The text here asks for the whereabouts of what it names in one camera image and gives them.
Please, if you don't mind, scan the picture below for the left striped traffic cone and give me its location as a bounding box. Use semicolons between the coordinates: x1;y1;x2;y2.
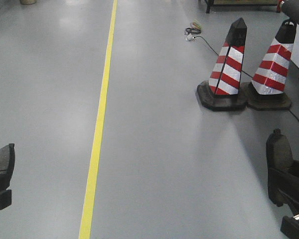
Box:
197;18;247;111

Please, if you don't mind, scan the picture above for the black floor cable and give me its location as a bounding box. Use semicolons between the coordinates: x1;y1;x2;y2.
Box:
191;35;299;139

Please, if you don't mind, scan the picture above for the grey brake pad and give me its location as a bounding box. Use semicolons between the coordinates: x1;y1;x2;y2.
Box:
0;143;15;176
266;128;293;207

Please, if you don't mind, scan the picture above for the striped traffic cone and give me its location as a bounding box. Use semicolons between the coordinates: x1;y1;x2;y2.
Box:
241;19;297;111
197;18;247;111

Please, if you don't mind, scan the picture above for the coiled cables bundle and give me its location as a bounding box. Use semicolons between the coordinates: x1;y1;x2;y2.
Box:
184;19;203;42

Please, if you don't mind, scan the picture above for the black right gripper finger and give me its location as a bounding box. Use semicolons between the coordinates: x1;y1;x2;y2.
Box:
268;160;299;214
281;214;299;239

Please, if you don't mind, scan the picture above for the right striped traffic cone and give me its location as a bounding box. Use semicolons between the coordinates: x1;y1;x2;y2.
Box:
241;19;297;111

